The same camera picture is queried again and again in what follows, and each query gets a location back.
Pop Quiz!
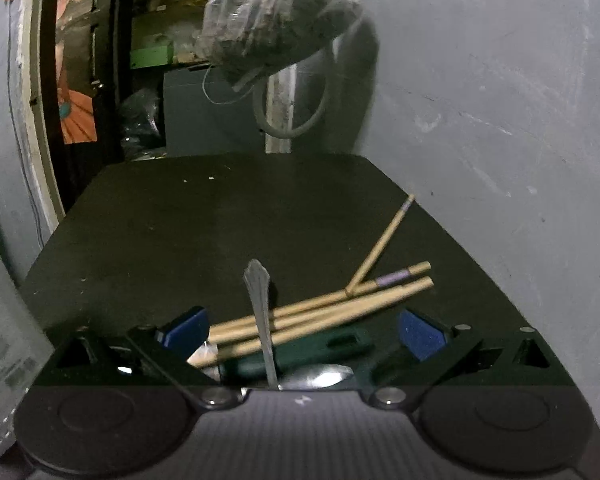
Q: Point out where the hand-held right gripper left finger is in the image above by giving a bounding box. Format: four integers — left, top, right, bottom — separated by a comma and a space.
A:
42, 306, 241, 411

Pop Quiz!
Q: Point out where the grey cabinet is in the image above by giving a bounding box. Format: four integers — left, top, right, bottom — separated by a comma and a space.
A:
162, 62, 268, 158

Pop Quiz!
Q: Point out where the grey hose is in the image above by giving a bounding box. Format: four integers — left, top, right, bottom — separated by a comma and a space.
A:
252, 40, 329, 139

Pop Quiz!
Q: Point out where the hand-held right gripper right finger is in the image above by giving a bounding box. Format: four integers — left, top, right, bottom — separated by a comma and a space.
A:
367, 308, 576, 411

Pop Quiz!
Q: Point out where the green box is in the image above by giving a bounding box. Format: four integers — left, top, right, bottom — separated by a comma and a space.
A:
130, 40, 175, 70

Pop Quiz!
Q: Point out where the steel spoon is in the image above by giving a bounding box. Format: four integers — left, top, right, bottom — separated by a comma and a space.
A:
243, 259, 283, 392
279, 364, 355, 391

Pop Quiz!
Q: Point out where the plastic bag with dark contents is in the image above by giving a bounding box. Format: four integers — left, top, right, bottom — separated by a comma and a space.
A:
194, 0, 368, 86

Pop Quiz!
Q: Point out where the dark wooden door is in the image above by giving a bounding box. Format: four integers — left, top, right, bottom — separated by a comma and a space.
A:
39, 0, 131, 213

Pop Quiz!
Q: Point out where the orange door poster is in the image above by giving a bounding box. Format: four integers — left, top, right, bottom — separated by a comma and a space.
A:
55, 0, 98, 145

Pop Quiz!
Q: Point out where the pale upright plank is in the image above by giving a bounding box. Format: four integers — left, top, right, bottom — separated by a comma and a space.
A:
265, 60, 294, 154

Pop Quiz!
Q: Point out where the cream door frame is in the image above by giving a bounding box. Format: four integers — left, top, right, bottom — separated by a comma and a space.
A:
27, 0, 68, 221

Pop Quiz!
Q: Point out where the green handled knife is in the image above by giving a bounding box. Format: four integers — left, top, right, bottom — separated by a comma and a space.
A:
219, 326, 372, 383

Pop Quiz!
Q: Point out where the black plastic bag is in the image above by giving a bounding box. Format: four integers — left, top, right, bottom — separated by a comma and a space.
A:
119, 87, 166, 161

